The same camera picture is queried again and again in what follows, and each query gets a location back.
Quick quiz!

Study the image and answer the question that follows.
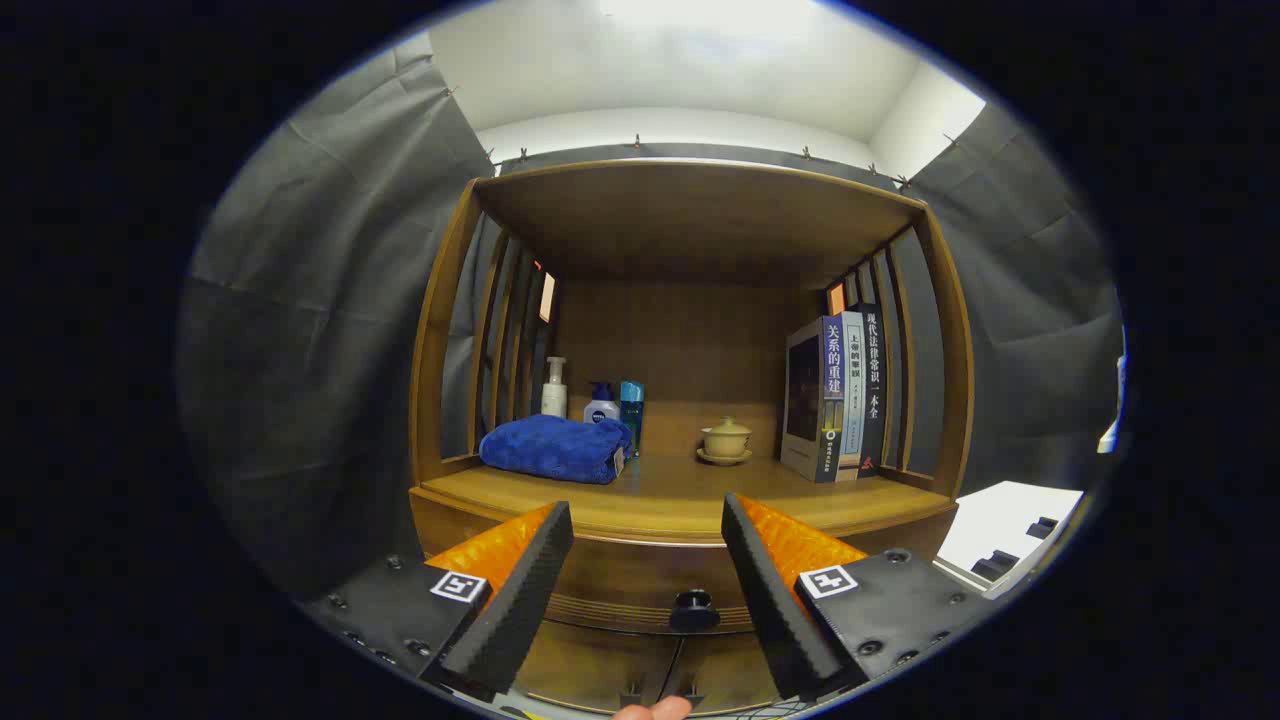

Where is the light grey book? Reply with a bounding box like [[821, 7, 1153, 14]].
[[838, 311, 867, 481]]

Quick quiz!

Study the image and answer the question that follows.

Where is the teal bottle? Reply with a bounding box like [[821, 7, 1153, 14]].
[[619, 380, 646, 458]]

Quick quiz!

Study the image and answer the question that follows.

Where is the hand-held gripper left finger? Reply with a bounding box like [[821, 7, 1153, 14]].
[[300, 500, 576, 704]]

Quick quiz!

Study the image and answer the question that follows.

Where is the row of small clips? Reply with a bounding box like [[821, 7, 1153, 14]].
[[440, 85, 961, 191]]

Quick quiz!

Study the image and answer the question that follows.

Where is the white side table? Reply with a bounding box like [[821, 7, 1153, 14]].
[[935, 480, 1086, 601]]

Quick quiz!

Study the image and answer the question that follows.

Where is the black backdrop cloth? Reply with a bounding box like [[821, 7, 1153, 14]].
[[178, 30, 1126, 601]]

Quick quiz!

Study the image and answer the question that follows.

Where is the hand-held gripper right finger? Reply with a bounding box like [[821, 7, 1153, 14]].
[[720, 492, 991, 701]]

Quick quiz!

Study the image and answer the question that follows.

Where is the dark blue book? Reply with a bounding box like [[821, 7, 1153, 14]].
[[780, 315, 849, 484]]

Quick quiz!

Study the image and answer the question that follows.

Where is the black book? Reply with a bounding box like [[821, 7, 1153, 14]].
[[858, 303, 889, 477]]

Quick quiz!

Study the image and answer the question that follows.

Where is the black cable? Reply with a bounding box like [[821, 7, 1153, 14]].
[[690, 700, 811, 720]]

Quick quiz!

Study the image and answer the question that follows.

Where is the wooden countertop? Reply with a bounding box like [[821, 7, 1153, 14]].
[[420, 455, 956, 546]]

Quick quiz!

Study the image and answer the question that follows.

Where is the wooden cabinet door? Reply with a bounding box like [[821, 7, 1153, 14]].
[[515, 620, 681, 713], [665, 630, 781, 716]]

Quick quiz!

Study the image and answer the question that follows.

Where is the beige lidded teacup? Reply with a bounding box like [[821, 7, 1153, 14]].
[[702, 415, 752, 458]]

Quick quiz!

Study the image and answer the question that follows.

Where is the black drawer knob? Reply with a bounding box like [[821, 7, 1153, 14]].
[[668, 590, 721, 631]]

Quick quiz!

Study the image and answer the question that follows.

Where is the wooden cabinet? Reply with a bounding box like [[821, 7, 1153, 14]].
[[408, 157, 976, 716]]

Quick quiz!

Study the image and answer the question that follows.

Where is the blue folded towel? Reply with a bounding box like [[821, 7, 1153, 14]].
[[479, 414, 633, 486]]

